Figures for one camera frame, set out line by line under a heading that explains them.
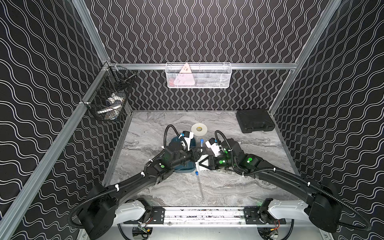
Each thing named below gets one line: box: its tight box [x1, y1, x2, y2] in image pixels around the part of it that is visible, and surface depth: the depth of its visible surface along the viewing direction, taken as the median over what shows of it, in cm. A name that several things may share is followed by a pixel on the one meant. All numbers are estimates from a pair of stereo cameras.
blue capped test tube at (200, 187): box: [195, 171, 205, 200], surface depth 86 cm
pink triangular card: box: [173, 62, 195, 86], surface depth 92 cm
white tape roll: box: [191, 123, 208, 137], surface depth 112 cm
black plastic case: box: [236, 109, 276, 134], surface depth 109 cm
